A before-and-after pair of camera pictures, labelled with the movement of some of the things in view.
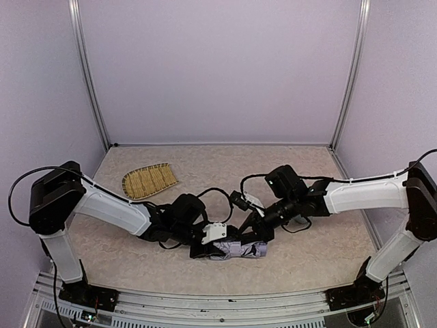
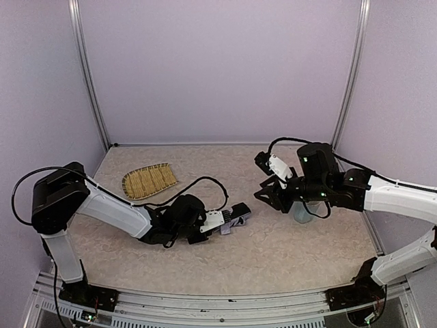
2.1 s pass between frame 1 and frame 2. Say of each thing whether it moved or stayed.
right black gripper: moved
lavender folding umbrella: moved
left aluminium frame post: stayed
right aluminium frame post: stayed
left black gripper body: moved
